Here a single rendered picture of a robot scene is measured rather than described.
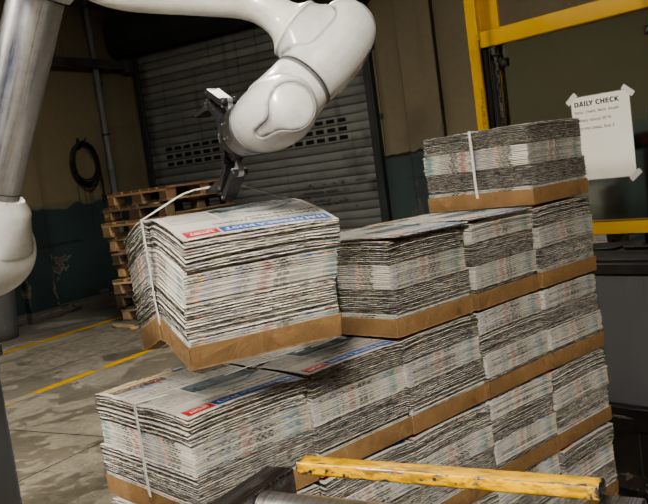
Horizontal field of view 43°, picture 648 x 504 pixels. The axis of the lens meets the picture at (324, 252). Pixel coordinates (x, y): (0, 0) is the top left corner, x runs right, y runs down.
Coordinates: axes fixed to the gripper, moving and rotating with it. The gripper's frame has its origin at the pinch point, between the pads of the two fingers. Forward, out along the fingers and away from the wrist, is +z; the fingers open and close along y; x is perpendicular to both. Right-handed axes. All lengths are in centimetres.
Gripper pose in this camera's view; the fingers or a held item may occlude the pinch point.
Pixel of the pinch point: (209, 150)
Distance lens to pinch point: 156.5
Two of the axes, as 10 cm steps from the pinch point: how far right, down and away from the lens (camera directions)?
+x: 8.9, -1.4, 4.3
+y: 1.5, 9.9, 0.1
